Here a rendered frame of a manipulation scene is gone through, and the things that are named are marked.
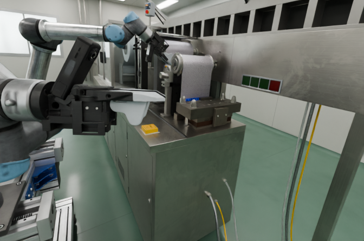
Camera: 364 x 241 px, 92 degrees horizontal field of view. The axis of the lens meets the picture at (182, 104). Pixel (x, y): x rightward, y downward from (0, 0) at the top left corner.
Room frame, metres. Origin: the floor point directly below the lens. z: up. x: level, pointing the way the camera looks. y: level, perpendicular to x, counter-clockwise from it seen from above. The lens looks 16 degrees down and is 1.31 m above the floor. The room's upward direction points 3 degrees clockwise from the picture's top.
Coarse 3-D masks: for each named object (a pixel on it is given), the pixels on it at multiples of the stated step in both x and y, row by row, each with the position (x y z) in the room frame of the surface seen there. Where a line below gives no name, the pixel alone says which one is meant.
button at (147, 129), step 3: (141, 126) 0.89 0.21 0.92; (144, 126) 0.88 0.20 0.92; (147, 126) 0.89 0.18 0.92; (150, 126) 0.89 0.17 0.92; (153, 126) 0.89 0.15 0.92; (144, 129) 0.85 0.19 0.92; (147, 129) 0.85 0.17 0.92; (150, 129) 0.85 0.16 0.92; (153, 129) 0.86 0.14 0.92; (156, 129) 0.87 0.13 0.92; (144, 132) 0.85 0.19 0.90; (147, 132) 0.84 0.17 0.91; (150, 132) 0.85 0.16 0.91; (153, 132) 0.86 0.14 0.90
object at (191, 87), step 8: (184, 80) 1.11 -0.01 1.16; (192, 80) 1.14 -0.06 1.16; (200, 80) 1.18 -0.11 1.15; (208, 80) 1.21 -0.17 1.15; (184, 88) 1.11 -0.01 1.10; (192, 88) 1.14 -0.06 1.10; (200, 88) 1.18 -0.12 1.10; (208, 88) 1.21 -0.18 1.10; (192, 96) 1.15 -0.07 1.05; (200, 96) 1.18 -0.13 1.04
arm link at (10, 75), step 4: (0, 64) 0.42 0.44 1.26; (0, 68) 0.41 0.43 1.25; (4, 68) 0.42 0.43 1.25; (0, 72) 0.40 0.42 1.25; (4, 72) 0.41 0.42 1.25; (8, 72) 0.42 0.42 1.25; (0, 76) 0.40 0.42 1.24; (4, 76) 0.40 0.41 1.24; (8, 76) 0.41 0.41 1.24; (12, 76) 0.42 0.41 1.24; (16, 76) 0.44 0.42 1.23; (56, 128) 0.41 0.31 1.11; (48, 132) 0.38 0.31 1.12; (52, 132) 0.39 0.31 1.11; (56, 132) 0.41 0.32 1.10; (48, 136) 0.38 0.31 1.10; (52, 136) 0.40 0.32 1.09
